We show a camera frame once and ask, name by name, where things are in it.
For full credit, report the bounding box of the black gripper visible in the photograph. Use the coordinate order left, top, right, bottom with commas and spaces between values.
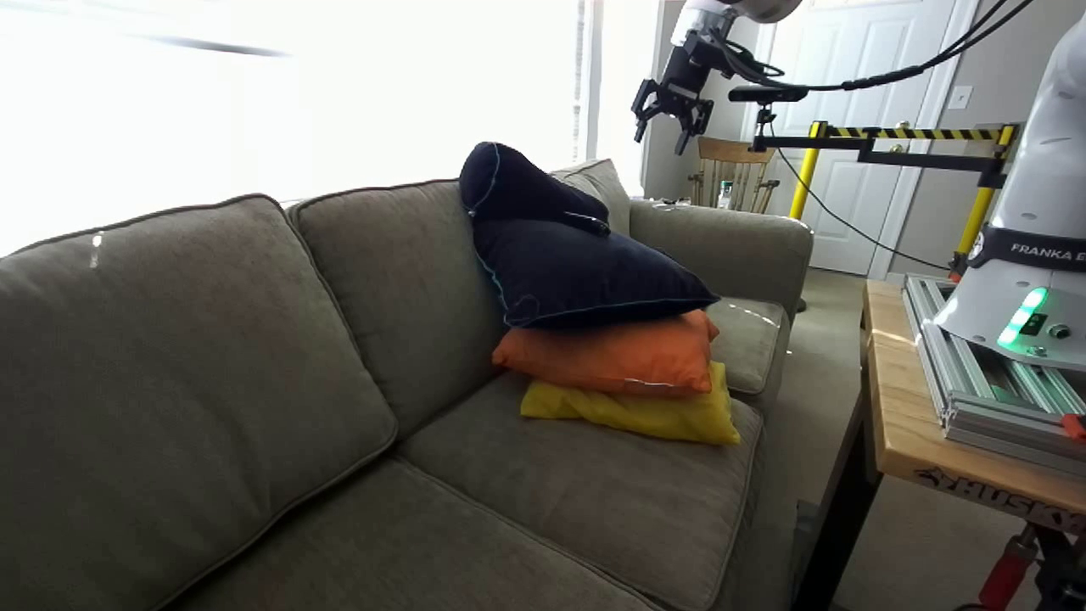
627, 31, 744, 159

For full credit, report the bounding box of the navy pillow teal piping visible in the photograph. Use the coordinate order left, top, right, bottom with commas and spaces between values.
473, 211, 721, 332

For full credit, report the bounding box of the orange pillow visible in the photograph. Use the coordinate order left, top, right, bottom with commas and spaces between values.
487, 305, 721, 401

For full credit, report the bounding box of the yellow pillow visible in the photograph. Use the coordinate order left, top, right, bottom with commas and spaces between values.
517, 359, 744, 450

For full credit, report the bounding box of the grey-green fabric sofa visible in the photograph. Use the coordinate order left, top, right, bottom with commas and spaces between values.
0, 157, 819, 611

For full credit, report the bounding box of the wooden chair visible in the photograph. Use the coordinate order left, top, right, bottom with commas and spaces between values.
686, 134, 786, 218

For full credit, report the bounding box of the small grey throw cushion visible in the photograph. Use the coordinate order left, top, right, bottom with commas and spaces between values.
548, 157, 633, 239

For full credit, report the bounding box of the dark blue folded cloth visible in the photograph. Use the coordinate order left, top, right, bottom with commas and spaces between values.
456, 140, 613, 285

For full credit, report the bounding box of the white panel door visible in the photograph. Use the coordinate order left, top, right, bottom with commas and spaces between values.
750, 0, 980, 278

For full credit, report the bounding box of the bright window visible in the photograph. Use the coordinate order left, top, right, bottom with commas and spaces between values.
0, 0, 589, 257

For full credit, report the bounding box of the wooden table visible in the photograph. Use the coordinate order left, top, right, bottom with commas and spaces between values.
793, 275, 1086, 611

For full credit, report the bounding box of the red clamp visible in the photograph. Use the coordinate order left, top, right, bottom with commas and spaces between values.
975, 524, 1043, 611

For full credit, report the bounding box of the black stereo camera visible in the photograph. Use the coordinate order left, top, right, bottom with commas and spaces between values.
725, 81, 810, 108

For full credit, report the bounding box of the black stand camera cable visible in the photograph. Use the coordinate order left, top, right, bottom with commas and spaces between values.
772, 147, 956, 275

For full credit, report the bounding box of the yellow black camera stand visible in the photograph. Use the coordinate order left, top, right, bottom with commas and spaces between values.
750, 102, 1022, 275

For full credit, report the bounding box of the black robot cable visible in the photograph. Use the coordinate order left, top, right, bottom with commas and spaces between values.
721, 0, 1035, 97

